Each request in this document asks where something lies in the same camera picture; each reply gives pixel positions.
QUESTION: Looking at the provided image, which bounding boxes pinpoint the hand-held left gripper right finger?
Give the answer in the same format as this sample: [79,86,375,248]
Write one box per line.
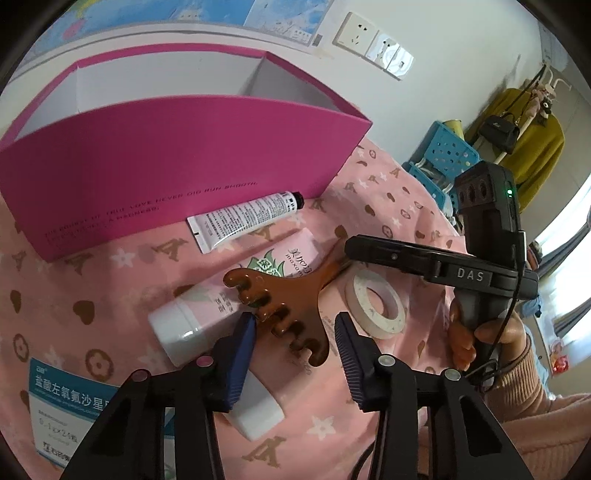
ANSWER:
[335,313,522,480]

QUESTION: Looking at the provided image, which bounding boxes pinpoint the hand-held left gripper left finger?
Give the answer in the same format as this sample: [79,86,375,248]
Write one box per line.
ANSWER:
[60,314,257,480]

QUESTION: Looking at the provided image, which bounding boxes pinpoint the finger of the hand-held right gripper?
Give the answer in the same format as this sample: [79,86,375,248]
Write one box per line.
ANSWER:
[344,234,444,264]
[365,258,437,280]

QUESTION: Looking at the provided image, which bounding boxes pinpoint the white tape roll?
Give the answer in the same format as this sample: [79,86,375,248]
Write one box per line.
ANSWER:
[345,270,407,340]

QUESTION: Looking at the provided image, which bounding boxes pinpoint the pink lotion tube white cap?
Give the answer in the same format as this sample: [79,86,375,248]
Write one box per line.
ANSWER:
[148,226,324,367]

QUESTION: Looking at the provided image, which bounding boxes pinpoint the brown comb-shaped massager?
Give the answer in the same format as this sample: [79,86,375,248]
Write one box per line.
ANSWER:
[223,240,354,367]

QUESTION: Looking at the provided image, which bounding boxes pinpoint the small white tube black cap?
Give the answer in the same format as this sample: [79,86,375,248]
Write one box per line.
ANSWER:
[186,191,304,254]

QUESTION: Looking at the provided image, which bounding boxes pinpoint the blue and white medicine box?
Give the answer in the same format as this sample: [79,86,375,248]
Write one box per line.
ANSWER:
[29,356,185,480]

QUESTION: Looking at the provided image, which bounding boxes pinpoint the pink cardboard box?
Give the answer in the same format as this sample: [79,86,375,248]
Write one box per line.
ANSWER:
[0,41,374,263]

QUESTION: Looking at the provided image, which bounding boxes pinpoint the person's right forearm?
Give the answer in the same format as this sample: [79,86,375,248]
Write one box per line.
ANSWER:
[480,323,591,480]

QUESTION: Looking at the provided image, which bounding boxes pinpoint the person's right hand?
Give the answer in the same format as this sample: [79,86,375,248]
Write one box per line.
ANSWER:
[450,295,527,370]

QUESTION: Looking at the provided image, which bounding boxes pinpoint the white rectangular block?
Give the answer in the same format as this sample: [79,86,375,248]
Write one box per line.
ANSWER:
[231,369,286,440]

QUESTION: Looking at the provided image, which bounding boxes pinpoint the pink printed blanket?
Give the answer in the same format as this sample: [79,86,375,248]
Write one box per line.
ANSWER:
[0,134,490,480]

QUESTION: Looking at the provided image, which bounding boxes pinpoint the blue perforated basket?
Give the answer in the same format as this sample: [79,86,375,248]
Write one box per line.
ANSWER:
[427,121,478,178]
[402,159,448,208]

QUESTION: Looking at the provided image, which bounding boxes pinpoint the yellow garment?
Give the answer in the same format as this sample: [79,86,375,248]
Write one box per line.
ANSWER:
[464,88,566,213]

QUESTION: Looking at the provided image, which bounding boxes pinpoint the black handbag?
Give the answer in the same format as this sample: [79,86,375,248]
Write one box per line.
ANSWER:
[478,113,522,155]

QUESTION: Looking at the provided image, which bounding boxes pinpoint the white coat rack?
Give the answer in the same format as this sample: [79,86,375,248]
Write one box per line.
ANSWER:
[496,65,568,167]

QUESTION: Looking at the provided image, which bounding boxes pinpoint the black cable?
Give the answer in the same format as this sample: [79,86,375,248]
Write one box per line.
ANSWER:
[466,228,527,393]

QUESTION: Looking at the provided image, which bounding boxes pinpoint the white wall switch plate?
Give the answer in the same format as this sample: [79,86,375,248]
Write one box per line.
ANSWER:
[385,44,415,81]

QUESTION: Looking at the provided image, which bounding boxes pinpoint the white wall socket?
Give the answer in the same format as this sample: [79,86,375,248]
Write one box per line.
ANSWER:
[365,30,395,70]
[333,11,377,54]

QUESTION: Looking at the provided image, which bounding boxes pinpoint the wall map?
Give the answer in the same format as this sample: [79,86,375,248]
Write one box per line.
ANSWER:
[60,0,333,49]

